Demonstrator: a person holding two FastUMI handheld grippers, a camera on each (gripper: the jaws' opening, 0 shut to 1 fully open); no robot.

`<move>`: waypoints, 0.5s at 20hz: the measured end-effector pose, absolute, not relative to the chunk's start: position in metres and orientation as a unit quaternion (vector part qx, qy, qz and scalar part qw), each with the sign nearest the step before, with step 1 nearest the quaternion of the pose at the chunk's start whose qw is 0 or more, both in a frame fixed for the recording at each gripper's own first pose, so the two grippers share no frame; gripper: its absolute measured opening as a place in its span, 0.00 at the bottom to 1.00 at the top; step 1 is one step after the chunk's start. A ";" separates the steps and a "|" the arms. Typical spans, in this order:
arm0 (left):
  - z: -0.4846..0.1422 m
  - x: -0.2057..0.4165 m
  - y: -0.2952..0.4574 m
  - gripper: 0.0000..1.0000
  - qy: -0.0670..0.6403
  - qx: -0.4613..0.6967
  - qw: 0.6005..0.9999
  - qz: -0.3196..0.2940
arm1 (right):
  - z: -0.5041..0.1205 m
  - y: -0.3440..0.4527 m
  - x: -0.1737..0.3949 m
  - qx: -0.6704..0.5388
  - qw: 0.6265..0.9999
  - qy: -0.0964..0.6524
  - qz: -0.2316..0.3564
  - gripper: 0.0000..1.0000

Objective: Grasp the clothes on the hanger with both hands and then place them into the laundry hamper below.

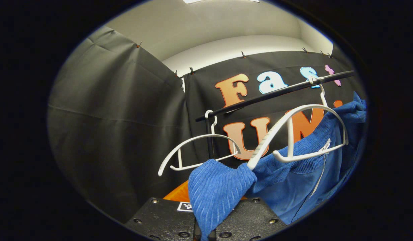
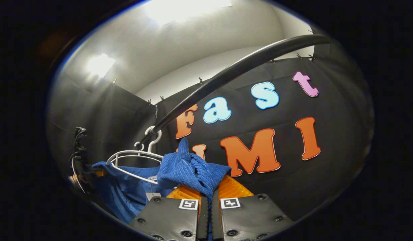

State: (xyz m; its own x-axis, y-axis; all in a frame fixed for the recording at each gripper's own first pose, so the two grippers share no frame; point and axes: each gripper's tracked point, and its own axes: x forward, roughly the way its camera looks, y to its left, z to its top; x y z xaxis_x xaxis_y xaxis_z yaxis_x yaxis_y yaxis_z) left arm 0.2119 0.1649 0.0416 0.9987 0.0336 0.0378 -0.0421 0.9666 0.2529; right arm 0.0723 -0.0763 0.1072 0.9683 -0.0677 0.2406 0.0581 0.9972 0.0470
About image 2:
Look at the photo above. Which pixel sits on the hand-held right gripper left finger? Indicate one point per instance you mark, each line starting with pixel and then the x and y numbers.
pixel 203 221

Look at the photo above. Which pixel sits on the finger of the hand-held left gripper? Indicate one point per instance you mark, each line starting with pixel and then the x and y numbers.
pixel 99 172

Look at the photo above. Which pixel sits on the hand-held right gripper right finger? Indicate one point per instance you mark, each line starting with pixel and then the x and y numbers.
pixel 217 221

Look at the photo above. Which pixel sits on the white clothes hanger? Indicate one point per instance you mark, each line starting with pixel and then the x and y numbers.
pixel 132 174
pixel 140 155

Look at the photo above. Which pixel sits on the black clothes rack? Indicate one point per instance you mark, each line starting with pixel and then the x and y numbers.
pixel 226 74

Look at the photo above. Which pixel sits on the white garment hang tag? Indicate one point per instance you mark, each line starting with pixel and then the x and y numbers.
pixel 152 196

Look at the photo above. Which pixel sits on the small ceiling light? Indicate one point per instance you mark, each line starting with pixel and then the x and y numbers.
pixel 101 65

